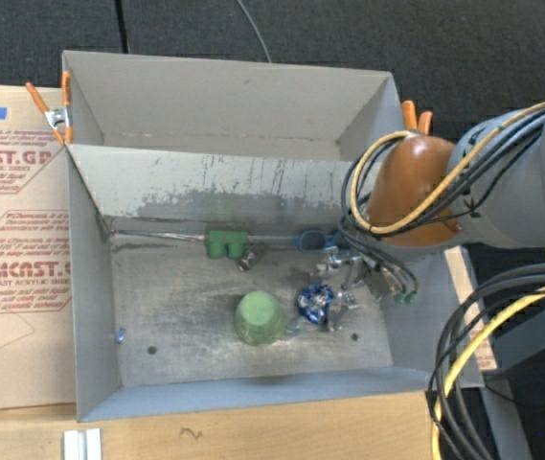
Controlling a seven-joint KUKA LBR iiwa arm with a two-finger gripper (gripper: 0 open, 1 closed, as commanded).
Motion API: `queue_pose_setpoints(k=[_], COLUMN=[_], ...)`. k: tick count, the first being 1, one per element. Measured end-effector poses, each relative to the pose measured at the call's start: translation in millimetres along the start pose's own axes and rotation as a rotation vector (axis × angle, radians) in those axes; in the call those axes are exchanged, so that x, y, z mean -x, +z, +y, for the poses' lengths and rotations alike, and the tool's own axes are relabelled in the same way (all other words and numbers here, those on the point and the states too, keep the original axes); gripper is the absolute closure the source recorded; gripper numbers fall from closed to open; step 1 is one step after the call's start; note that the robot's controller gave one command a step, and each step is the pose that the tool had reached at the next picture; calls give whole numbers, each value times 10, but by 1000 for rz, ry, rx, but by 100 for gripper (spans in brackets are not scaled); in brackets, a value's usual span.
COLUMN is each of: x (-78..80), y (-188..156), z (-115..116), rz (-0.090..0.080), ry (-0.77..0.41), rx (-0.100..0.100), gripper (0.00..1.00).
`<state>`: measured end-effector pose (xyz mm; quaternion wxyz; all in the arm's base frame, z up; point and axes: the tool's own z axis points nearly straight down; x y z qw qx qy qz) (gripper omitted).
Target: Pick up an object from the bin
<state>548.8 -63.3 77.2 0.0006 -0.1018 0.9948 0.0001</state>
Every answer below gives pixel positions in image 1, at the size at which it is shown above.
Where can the green toy building block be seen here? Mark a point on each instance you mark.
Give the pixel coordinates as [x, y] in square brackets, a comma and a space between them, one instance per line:
[224, 243]

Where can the small dark shiny object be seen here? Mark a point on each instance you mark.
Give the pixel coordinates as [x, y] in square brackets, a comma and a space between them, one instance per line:
[247, 259]

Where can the blue sunglasses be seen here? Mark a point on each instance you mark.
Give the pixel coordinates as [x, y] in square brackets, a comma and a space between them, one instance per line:
[313, 240]

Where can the brown cardboard board, red print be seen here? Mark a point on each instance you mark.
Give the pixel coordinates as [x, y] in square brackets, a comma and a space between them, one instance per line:
[23, 257]

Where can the crumpled blue foil packet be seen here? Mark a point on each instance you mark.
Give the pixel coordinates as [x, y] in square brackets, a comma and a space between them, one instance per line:
[314, 304]

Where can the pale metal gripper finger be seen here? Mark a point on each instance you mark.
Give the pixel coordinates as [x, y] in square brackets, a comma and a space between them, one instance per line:
[335, 260]
[345, 301]

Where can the green plastic cup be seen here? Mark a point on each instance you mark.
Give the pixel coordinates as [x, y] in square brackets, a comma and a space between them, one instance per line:
[258, 318]

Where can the grey metal bin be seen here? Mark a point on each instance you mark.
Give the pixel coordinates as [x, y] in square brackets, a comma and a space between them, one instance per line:
[195, 300]

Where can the small blue scrap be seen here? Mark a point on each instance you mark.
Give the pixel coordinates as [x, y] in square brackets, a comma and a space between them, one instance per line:
[120, 335]

